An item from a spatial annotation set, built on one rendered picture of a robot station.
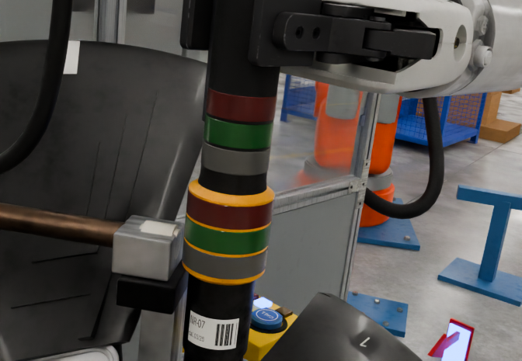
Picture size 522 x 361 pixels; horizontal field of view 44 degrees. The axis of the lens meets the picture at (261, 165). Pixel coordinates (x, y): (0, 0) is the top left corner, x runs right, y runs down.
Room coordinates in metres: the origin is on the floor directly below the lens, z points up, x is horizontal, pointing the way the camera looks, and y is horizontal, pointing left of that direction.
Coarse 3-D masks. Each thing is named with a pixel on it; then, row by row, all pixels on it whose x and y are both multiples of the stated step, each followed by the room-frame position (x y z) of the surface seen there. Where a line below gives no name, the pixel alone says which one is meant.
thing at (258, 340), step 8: (272, 304) 0.79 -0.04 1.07; (288, 320) 0.76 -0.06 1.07; (256, 328) 0.72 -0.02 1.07; (280, 328) 0.73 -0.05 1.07; (256, 336) 0.71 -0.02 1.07; (264, 336) 0.71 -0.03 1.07; (272, 336) 0.71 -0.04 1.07; (280, 336) 0.72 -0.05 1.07; (248, 344) 0.70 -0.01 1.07; (256, 344) 0.69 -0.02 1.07; (264, 344) 0.70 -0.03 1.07; (272, 344) 0.70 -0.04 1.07; (248, 352) 0.70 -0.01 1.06; (256, 352) 0.69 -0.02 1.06; (264, 352) 0.69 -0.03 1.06; (256, 360) 0.69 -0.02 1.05
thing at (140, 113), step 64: (128, 64) 0.47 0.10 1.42; (192, 64) 0.48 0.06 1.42; (0, 128) 0.41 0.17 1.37; (64, 128) 0.42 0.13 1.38; (128, 128) 0.42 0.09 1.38; (192, 128) 0.43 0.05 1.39; (0, 192) 0.38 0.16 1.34; (64, 192) 0.38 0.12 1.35; (128, 192) 0.38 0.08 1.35; (0, 256) 0.35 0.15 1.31; (64, 256) 0.35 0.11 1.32; (0, 320) 0.33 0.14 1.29; (64, 320) 0.32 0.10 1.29; (128, 320) 0.32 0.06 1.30
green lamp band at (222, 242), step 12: (192, 228) 0.30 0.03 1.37; (204, 228) 0.29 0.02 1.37; (264, 228) 0.30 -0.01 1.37; (192, 240) 0.30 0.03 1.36; (204, 240) 0.29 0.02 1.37; (216, 240) 0.29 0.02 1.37; (228, 240) 0.29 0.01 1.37; (240, 240) 0.29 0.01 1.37; (252, 240) 0.29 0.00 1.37; (264, 240) 0.30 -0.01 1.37; (216, 252) 0.29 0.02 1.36; (228, 252) 0.29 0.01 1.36; (240, 252) 0.29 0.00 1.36; (252, 252) 0.29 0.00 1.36
